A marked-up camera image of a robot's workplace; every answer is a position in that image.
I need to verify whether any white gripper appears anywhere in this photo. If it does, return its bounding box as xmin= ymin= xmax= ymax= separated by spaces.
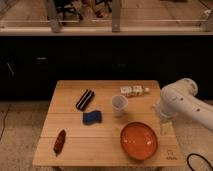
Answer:
xmin=155 ymin=100 xmax=177 ymax=135

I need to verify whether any orange ceramic bowl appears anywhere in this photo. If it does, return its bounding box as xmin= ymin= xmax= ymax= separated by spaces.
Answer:
xmin=120 ymin=122 xmax=158 ymax=161

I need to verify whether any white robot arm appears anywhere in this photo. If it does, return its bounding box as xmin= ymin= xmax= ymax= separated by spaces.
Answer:
xmin=154 ymin=78 xmax=213 ymax=132

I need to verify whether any small white bottle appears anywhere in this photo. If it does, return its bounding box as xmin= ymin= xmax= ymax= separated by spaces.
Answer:
xmin=144 ymin=87 xmax=150 ymax=94

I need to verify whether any translucent plastic cup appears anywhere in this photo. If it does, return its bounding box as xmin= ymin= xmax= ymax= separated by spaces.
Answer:
xmin=111 ymin=95 xmax=128 ymax=117

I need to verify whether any white printed box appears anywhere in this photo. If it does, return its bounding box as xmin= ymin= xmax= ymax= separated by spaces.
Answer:
xmin=120 ymin=86 xmax=143 ymax=97

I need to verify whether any blue sponge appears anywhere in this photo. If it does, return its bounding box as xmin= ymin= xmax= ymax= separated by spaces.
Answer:
xmin=83 ymin=110 xmax=102 ymax=125

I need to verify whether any black white striped case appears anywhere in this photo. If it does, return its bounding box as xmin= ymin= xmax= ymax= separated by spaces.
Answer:
xmin=75 ymin=89 xmax=94 ymax=111

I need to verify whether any dark red brown pouch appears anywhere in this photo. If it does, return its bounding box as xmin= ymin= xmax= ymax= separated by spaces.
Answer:
xmin=53 ymin=130 xmax=66 ymax=155

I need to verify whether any black office chair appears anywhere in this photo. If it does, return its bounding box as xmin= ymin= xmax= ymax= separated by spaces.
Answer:
xmin=54 ymin=0 xmax=83 ymax=23

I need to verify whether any black cable on floor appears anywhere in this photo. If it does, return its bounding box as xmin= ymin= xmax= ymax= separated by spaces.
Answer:
xmin=186 ymin=152 xmax=213 ymax=171

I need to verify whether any black cable at left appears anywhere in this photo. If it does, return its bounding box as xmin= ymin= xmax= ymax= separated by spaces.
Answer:
xmin=0 ymin=103 xmax=11 ymax=139

